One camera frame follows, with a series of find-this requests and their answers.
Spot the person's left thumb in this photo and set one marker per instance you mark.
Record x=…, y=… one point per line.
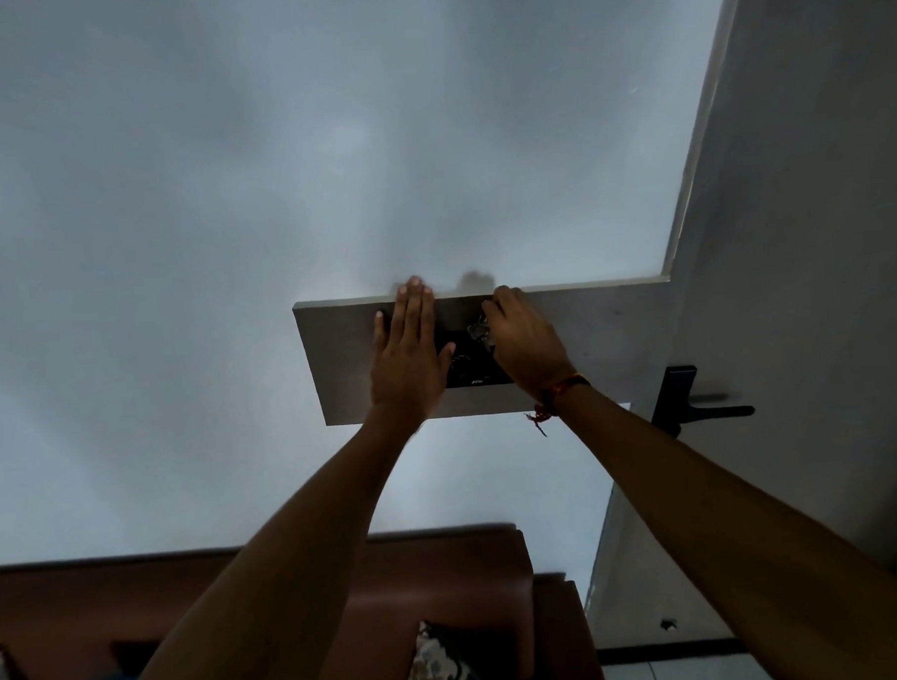
x=446, y=357

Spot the brown wooden headboard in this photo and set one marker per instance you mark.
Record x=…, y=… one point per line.
x=444, y=574

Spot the grey rectangular panel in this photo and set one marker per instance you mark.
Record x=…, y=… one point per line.
x=612, y=344

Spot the red thread wristband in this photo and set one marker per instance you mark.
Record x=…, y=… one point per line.
x=562, y=384

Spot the person's left middle finger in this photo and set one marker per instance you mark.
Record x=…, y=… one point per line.
x=414, y=308

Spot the person's right forearm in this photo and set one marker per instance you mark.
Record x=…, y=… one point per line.
x=724, y=532

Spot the person's left forearm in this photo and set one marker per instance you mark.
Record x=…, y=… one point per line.
x=281, y=581

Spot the small silver metal fitting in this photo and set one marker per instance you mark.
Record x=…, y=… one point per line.
x=480, y=332

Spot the person's right hand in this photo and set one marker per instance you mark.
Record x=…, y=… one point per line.
x=527, y=347

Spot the floral patterned cushion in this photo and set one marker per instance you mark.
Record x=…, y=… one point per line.
x=437, y=670

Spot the person's left little finger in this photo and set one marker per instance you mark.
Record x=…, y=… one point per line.
x=379, y=330

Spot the person's right thumb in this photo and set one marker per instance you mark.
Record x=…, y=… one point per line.
x=492, y=325

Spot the person's left hand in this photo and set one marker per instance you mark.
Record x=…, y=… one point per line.
x=405, y=371

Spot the black fan unit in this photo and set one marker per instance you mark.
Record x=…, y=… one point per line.
x=472, y=368

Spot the grey door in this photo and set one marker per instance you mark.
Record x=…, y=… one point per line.
x=823, y=260

